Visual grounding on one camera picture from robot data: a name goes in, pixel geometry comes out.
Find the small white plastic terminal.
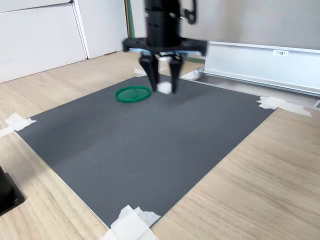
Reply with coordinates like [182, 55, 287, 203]
[156, 81, 173, 95]

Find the round green lid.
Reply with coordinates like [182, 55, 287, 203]
[114, 85, 152, 104]

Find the white tape strip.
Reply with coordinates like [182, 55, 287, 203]
[4, 112, 38, 132]
[0, 125, 14, 138]
[133, 67, 149, 77]

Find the grey partition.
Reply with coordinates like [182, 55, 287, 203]
[131, 0, 320, 55]

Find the white partition panel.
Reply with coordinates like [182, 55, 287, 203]
[0, 0, 89, 84]
[73, 0, 130, 60]

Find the dark grey mat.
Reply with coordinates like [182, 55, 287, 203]
[16, 73, 280, 229]

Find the white tape piece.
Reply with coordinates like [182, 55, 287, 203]
[99, 204, 162, 240]
[256, 95, 313, 118]

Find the black cable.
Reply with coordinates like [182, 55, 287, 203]
[180, 0, 199, 26]

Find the green post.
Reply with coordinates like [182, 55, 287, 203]
[124, 0, 137, 39]

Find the aluminium cable duct with sockets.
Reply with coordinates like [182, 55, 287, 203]
[179, 40, 320, 111]

